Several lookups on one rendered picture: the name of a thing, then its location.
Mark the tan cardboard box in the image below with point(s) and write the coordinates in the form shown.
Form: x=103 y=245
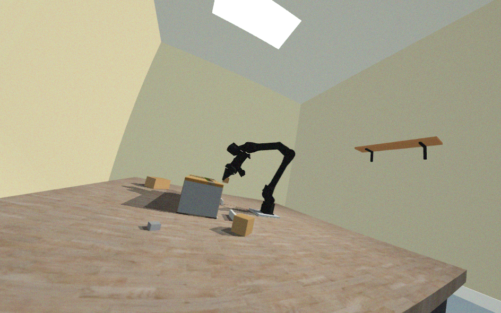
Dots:
x=242 y=224

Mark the small tan block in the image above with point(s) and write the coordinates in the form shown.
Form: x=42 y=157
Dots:
x=157 y=183

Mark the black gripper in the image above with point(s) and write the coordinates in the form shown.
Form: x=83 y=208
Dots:
x=231 y=168

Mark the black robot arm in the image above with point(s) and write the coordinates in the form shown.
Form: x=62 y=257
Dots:
x=250 y=147

